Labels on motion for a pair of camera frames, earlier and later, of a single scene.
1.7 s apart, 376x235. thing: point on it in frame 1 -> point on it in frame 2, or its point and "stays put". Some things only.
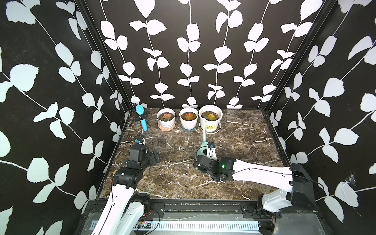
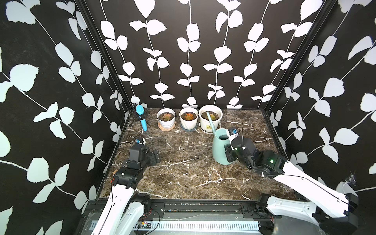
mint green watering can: (203, 149) -> (221, 139)
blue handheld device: (140, 109) stays put
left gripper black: (153, 159) stays put
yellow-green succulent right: (211, 117) stays put
